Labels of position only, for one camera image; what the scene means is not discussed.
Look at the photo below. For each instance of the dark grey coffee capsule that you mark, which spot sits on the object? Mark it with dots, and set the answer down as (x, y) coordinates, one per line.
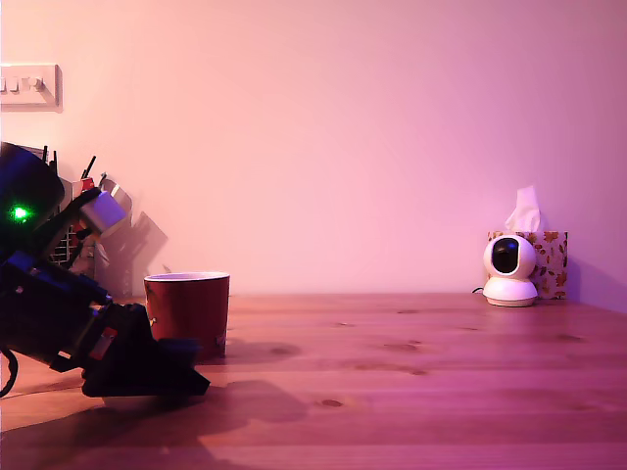
(180, 348)

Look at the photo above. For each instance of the small white round camera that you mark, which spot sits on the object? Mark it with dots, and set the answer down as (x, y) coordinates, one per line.
(509, 289)

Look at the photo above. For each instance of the white tissue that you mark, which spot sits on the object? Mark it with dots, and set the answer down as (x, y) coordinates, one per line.
(526, 210)

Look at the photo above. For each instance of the silver tongs with black tips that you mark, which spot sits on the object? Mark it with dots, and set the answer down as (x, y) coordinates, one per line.
(105, 178)

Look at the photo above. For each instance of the red coffee mug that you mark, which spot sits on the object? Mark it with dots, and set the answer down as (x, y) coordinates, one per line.
(196, 308)

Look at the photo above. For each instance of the leaf print tissue box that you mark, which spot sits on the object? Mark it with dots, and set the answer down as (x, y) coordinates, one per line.
(553, 264)

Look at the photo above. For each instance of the white wall switch plate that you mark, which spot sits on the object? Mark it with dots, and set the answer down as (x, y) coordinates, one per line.
(29, 88)

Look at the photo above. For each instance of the black spatula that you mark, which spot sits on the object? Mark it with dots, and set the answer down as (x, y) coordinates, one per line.
(54, 161)

